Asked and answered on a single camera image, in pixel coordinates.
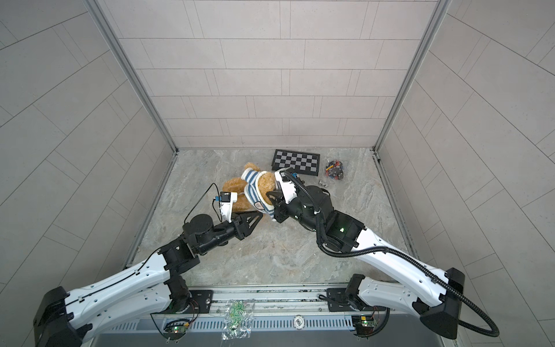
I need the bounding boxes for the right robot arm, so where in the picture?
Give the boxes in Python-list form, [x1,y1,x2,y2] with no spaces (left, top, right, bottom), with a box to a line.
[267,186,465,340]

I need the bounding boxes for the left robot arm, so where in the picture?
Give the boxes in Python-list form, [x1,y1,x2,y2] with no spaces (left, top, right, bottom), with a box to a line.
[33,211,263,346]

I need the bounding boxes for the right circuit board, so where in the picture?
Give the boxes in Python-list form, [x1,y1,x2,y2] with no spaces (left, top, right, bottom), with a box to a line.
[351,315,377,338]

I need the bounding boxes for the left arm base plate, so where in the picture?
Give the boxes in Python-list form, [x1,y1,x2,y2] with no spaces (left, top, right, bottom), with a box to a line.
[156,290,214,315]

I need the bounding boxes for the round white sticker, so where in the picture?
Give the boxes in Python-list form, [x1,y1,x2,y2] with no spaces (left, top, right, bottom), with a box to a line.
[293,315,306,330]

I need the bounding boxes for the clear bag with green parts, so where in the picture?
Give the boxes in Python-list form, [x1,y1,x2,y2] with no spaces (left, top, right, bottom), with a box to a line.
[222,299,255,341]

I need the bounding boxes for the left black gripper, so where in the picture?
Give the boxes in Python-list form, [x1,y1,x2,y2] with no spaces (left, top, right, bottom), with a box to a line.
[195,213,263,257]

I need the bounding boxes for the black corrugated cable hose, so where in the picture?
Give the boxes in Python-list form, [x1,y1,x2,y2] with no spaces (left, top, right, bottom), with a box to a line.
[281,171,500,338]

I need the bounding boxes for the bag of colourful small parts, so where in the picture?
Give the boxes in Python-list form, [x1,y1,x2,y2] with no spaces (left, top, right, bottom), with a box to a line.
[325,159,345,180]

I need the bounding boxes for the brown teddy bear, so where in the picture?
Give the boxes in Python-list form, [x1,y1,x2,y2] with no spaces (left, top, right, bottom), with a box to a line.
[223,163,276,216]

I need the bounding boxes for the circuit board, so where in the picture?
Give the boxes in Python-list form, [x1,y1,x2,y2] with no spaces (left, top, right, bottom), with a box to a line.
[351,315,377,338]
[163,318,192,341]

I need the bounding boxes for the blue white striped sweater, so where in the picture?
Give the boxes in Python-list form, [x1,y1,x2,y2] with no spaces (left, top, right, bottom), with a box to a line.
[241,167,276,218]

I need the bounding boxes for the aluminium mounting rail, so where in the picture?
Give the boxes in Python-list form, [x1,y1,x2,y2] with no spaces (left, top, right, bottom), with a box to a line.
[84,283,449,321]

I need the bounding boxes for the left circuit board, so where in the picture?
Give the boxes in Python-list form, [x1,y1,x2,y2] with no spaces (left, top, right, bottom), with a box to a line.
[163,318,192,341]

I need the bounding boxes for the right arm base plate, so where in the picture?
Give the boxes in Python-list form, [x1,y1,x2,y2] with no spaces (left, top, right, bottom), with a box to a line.
[318,288,387,313]

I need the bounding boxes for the black white chessboard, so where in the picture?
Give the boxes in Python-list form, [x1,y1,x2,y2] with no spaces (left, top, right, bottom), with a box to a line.
[272,149,320,176]

